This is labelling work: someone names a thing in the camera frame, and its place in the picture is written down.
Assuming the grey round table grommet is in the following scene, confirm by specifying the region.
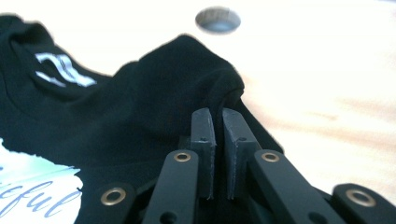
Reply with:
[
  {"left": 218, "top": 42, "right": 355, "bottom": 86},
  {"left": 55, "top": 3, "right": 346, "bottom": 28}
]
[{"left": 194, "top": 6, "right": 242, "bottom": 35}]

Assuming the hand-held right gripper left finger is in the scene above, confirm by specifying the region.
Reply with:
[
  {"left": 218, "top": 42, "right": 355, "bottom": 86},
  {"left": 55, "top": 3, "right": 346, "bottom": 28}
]
[{"left": 190, "top": 106, "right": 218, "bottom": 201}]

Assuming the black printed T-shirt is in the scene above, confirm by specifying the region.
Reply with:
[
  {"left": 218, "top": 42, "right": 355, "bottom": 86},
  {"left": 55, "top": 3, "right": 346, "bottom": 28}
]
[{"left": 0, "top": 13, "right": 285, "bottom": 224}]

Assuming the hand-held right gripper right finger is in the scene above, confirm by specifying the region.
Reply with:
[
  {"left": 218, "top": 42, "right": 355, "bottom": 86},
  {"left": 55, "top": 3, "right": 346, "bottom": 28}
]
[{"left": 221, "top": 107, "right": 263, "bottom": 201}]

